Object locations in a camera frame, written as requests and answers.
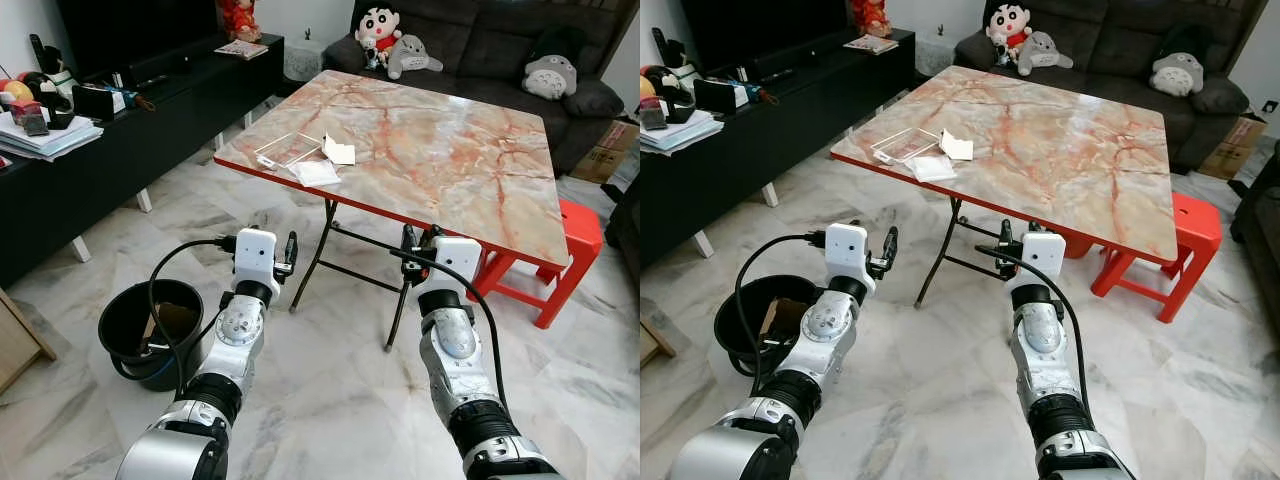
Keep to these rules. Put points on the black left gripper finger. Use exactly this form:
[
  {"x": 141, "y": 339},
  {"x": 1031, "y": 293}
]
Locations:
[
  {"x": 891, "y": 245},
  {"x": 292, "y": 247}
]

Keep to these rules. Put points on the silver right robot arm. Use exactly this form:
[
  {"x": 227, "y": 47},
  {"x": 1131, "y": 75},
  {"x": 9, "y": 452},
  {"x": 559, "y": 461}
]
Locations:
[
  {"x": 460, "y": 370},
  {"x": 1045, "y": 365}
]

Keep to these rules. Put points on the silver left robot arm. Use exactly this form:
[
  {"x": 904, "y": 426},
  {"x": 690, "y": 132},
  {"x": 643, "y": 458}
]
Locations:
[
  {"x": 235, "y": 340},
  {"x": 820, "y": 335}
]

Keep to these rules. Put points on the black round rubbish bucket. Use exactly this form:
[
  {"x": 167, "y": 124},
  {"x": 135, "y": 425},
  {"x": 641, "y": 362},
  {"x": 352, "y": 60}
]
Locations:
[
  {"x": 735, "y": 335},
  {"x": 125, "y": 345}
]

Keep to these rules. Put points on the white flat tissue packet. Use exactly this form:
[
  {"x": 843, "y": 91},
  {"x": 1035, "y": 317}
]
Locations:
[
  {"x": 933, "y": 168},
  {"x": 315, "y": 173}
]

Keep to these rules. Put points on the marble pattern folding table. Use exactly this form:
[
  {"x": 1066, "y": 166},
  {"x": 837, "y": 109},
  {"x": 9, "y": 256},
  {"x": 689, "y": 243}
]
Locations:
[
  {"x": 440, "y": 150},
  {"x": 1050, "y": 150}
]

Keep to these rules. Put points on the white folded napkin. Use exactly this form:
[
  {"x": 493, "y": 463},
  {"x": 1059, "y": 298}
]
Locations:
[
  {"x": 957, "y": 147},
  {"x": 340, "y": 150}
]

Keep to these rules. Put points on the brown cardboard piece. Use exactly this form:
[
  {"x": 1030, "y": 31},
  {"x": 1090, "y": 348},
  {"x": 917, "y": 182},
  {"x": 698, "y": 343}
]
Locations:
[
  {"x": 175, "y": 322},
  {"x": 782, "y": 315}
]

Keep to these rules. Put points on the black low TV cabinet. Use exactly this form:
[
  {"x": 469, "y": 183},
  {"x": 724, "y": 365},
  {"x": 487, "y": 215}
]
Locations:
[
  {"x": 800, "y": 140},
  {"x": 150, "y": 160}
]

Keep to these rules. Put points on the red plastic stool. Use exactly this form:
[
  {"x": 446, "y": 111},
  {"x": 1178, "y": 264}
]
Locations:
[
  {"x": 575, "y": 245},
  {"x": 1195, "y": 235}
]

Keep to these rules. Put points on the brown cardboard box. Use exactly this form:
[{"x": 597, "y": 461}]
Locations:
[
  {"x": 605, "y": 155},
  {"x": 1235, "y": 150}
]

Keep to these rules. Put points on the grey upright Totoro plush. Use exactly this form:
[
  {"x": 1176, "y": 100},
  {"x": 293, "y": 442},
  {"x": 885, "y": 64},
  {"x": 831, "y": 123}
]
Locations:
[
  {"x": 550, "y": 78},
  {"x": 1177, "y": 75}
]

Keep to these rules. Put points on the cartoon boy plush doll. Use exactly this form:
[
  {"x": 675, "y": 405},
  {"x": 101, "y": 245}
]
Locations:
[
  {"x": 378, "y": 35},
  {"x": 1008, "y": 30}
]

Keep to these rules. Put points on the colourful magazine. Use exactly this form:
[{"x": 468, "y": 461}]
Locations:
[
  {"x": 242, "y": 50},
  {"x": 870, "y": 45}
]

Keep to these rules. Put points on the dark grey fabric sofa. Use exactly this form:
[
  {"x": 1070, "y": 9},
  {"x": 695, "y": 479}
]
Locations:
[
  {"x": 1110, "y": 35},
  {"x": 480, "y": 40}
]

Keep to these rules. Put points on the red costume doll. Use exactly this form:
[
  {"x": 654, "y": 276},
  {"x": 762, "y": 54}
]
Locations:
[
  {"x": 240, "y": 20},
  {"x": 871, "y": 17}
]

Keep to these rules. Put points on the dark grey side sofa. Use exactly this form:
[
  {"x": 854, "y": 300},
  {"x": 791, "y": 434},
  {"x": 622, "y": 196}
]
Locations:
[{"x": 1262, "y": 230}]

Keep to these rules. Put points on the black rectangular box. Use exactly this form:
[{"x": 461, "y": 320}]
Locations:
[
  {"x": 95, "y": 103},
  {"x": 715, "y": 96}
]

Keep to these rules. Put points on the stack of white papers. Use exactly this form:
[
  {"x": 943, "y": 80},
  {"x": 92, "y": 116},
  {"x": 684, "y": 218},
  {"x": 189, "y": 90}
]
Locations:
[
  {"x": 680, "y": 135},
  {"x": 50, "y": 140}
]

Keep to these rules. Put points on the light wooden furniture corner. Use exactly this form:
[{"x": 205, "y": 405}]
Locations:
[
  {"x": 22, "y": 345},
  {"x": 652, "y": 345}
]

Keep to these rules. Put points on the black flat screen television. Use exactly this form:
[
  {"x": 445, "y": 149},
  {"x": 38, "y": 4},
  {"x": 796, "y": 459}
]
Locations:
[
  {"x": 135, "y": 35},
  {"x": 765, "y": 30}
]

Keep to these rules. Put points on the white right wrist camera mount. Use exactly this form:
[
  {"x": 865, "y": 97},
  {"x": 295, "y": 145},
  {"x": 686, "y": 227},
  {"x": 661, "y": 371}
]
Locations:
[
  {"x": 1043, "y": 257},
  {"x": 458, "y": 262}
]

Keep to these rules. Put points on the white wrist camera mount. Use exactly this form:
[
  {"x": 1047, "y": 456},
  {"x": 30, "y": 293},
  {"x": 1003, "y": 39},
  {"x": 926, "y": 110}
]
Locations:
[
  {"x": 1043, "y": 257},
  {"x": 847, "y": 250},
  {"x": 458, "y": 262},
  {"x": 255, "y": 255}
]

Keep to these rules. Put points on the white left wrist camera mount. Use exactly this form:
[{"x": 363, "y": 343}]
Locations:
[
  {"x": 255, "y": 255},
  {"x": 847, "y": 250}
]

